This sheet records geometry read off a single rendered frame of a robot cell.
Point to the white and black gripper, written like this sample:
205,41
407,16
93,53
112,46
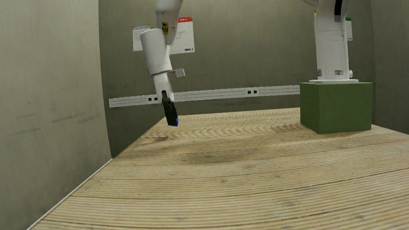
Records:
165,95

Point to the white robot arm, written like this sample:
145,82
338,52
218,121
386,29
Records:
330,37

